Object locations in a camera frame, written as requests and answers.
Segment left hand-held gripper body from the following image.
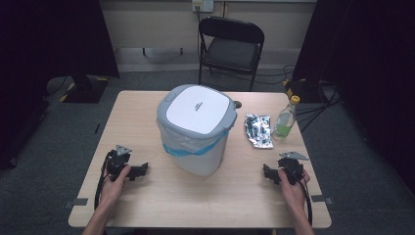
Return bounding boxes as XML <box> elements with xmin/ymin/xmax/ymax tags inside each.
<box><xmin>105</xmin><ymin>144</ymin><xmax>133</xmax><ymax>181</ymax></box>

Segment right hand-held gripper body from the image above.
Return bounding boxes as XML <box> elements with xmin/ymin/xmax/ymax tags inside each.
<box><xmin>276</xmin><ymin>151</ymin><xmax>310</xmax><ymax>186</ymax></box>

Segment silver foil snack bag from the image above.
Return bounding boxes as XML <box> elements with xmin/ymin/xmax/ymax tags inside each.
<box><xmin>244</xmin><ymin>113</ymin><xmax>275</xmax><ymax>150</ymax></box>

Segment translucent bin liner blue ties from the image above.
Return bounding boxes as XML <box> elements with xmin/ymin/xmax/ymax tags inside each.
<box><xmin>156</xmin><ymin>118</ymin><xmax>230</xmax><ymax>158</ymax></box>

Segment white trash can grey lid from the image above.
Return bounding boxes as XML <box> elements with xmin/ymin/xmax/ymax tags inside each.
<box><xmin>156</xmin><ymin>83</ymin><xmax>239</xmax><ymax>177</ymax></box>

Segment person's left hand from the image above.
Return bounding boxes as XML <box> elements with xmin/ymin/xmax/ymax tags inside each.
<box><xmin>98</xmin><ymin>164</ymin><xmax>132</xmax><ymax>208</ymax></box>

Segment person's right hand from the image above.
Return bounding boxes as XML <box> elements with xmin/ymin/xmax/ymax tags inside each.
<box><xmin>277</xmin><ymin>167</ymin><xmax>312</xmax><ymax>211</ymax></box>

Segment grey tape piece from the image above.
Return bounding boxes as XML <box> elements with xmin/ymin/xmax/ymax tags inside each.
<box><xmin>63</xmin><ymin>197</ymin><xmax>89</xmax><ymax>210</ymax></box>
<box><xmin>310</xmin><ymin>194</ymin><xmax>335</xmax><ymax>207</ymax></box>

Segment clear plastic bottle yellow cap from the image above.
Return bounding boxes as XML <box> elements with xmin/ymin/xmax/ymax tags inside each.
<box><xmin>271</xmin><ymin>95</ymin><xmax>301</xmax><ymax>142</ymax></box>

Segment black stand base yellow stripes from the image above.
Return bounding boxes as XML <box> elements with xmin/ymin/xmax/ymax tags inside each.
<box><xmin>59</xmin><ymin>73</ymin><xmax>111</xmax><ymax>105</ymax></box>
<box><xmin>282</xmin><ymin>77</ymin><xmax>328</xmax><ymax>104</ymax></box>

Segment black folding chair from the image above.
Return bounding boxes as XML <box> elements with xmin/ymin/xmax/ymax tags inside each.
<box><xmin>197</xmin><ymin>16</ymin><xmax>265</xmax><ymax>92</ymax></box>

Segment black curtain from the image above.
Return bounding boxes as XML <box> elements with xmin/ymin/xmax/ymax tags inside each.
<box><xmin>0</xmin><ymin>0</ymin><xmax>120</xmax><ymax>171</ymax></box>
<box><xmin>292</xmin><ymin>0</ymin><xmax>415</xmax><ymax>195</ymax></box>

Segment left hand-held gripper black cable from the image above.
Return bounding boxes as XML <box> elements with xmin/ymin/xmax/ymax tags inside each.
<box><xmin>93</xmin><ymin>152</ymin><xmax>114</xmax><ymax>211</ymax></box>

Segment hand-held gripper black cable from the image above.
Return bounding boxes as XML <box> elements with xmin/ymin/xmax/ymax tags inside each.
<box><xmin>93</xmin><ymin>152</ymin><xmax>114</xmax><ymax>211</ymax></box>
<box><xmin>291</xmin><ymin>168</ymin><xmax>314</xmax><ymax>227</ymax></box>

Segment right hand-held gripper black cable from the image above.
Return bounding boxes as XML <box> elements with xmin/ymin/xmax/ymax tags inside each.
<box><xmin>291</xmin><ymin>168</ymin><xmax>314</xmax><ymax>227</ymax></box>

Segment black floor cables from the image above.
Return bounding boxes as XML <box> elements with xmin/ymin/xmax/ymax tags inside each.
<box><xmin>254</xmin><ymin>64</ymin><xmax>342</xmax><ymax>133</ymax></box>

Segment black power cord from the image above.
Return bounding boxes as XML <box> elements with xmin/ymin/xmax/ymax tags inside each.
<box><xmin>195</xmin><ymin>5</ymin><xmax>202</xmax><ymax>68</ymax></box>

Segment white wall socket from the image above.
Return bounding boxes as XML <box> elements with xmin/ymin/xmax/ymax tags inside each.
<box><xmin>191</xmin><ymin>0</ymin><xmax>215</xmax><ymax>14</ymax></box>

